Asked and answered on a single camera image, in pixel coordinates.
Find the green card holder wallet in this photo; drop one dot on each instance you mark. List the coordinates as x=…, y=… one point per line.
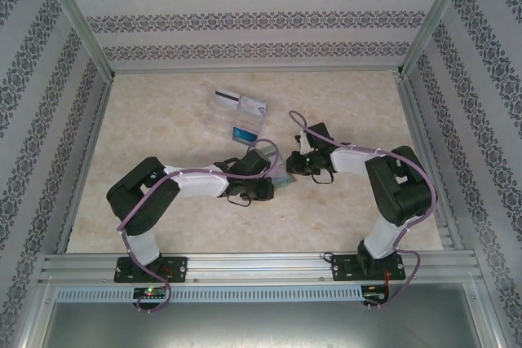
x=283, y=183

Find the grey metal sheet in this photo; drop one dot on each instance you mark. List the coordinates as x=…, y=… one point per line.
x=261, y=327

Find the clear acrylic card organizer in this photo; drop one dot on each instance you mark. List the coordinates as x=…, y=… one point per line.
x=224, y=120

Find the left controller board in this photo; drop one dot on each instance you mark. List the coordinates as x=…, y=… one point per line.
x=151, y=292

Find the aluminium frame post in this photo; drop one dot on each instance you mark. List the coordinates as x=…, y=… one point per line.
x=438, y=10
x=73, y=10

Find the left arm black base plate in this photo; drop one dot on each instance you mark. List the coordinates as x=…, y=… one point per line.
x=179, y=268

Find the right aluminium frame post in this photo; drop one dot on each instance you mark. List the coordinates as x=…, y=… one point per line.
x=438, y=10

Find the right controller board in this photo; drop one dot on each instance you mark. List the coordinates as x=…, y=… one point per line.
x=373, y=295

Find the left aluminium side rail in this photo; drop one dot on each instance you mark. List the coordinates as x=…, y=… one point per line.
x=93, y=140

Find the aluminium mounting rail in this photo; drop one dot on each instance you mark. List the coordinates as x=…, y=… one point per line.
x=261, y=266

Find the controller board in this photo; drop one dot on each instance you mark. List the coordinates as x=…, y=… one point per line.
x=151, y=292
x=373, y=295

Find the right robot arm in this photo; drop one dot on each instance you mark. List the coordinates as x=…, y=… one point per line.
x=399, y=189

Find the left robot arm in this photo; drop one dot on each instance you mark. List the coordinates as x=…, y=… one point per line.
x=134, y=197

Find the left aluminium frame post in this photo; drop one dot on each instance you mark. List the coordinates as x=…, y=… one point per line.
x=73, y=10

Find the right aluminium side rail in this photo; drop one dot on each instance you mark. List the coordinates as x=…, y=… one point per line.
x=421, y=140

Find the aluminium side rail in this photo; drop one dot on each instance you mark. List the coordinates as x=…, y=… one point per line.
x=421, y=140
x=93, y=140

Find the pink floral card stack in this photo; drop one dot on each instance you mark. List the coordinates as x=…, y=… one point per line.
x=253, y=107

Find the blue card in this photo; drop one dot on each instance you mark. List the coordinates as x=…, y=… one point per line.
x=244, y=135

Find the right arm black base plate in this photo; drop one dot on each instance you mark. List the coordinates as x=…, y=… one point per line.
x=340, y=268

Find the white card with magnetic stripe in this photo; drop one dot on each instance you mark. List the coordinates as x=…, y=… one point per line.
x=227, y=98

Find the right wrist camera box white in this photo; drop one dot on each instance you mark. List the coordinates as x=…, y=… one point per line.
x=303, y=142

